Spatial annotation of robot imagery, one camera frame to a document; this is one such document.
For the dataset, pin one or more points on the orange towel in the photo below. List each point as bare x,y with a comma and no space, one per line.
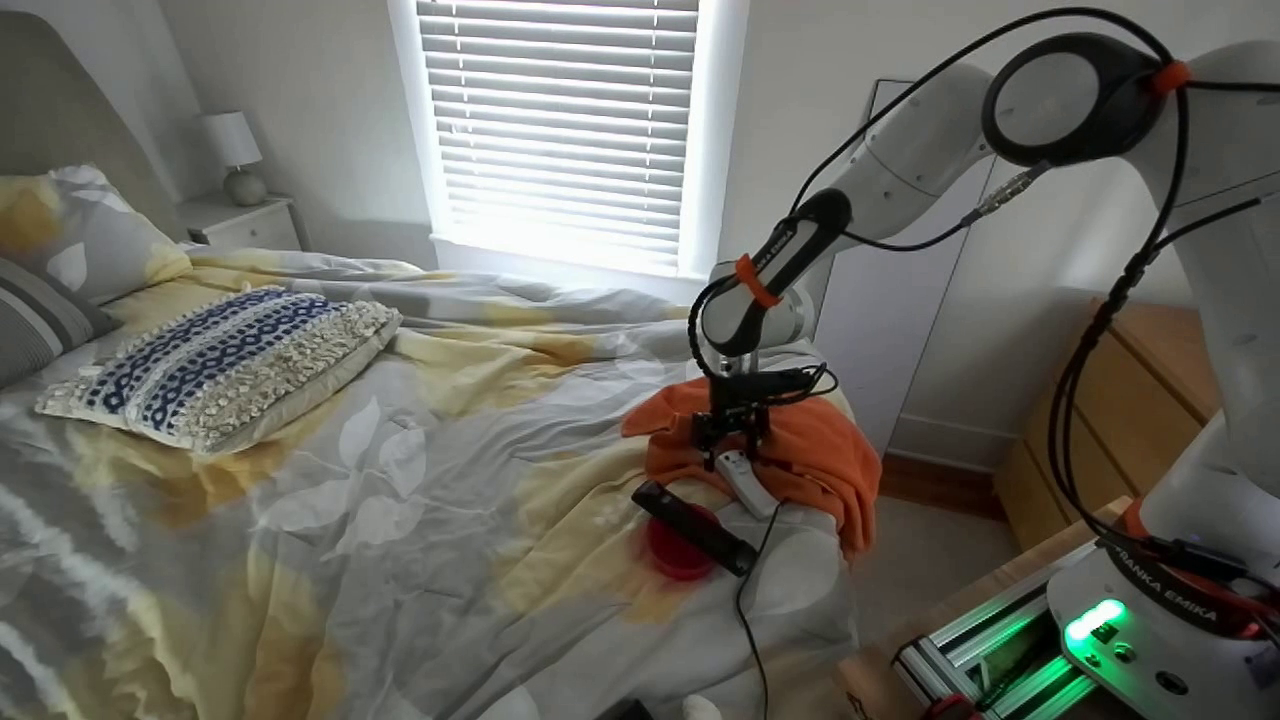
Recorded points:
824,463

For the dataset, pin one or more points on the red black object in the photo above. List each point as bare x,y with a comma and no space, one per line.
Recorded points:
695,525

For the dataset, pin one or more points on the white window blinds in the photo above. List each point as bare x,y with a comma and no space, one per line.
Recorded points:
560,134

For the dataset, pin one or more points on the grey striped pillow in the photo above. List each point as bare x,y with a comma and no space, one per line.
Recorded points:
33,325

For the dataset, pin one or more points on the white table lamp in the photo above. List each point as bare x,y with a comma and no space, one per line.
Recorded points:
233,142

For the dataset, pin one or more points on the blue white patterned pillow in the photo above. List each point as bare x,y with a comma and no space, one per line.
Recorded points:
227,361

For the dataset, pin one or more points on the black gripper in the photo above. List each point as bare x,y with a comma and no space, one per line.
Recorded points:
742,403

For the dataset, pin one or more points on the grey upholstered headboard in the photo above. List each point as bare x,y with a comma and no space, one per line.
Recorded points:
64,105

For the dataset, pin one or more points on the tall white panel board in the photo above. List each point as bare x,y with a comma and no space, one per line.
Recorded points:
881,361

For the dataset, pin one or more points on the white window frame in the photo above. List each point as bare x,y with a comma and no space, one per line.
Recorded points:
726,134

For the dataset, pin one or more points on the red round disc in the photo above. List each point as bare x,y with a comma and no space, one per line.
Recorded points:
674,558

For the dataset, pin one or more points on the white remote control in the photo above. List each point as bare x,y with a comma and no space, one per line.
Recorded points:
750,488

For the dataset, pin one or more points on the white nightstand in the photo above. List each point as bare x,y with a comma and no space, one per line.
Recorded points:
254,224

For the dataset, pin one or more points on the light wooden dresser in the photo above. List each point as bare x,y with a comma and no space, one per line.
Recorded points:
1150,403

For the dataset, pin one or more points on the grey yellow floral pillow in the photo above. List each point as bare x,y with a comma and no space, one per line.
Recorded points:
107,243

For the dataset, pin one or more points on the aluminium mounting rail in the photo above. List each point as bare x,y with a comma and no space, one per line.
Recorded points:
1013,665

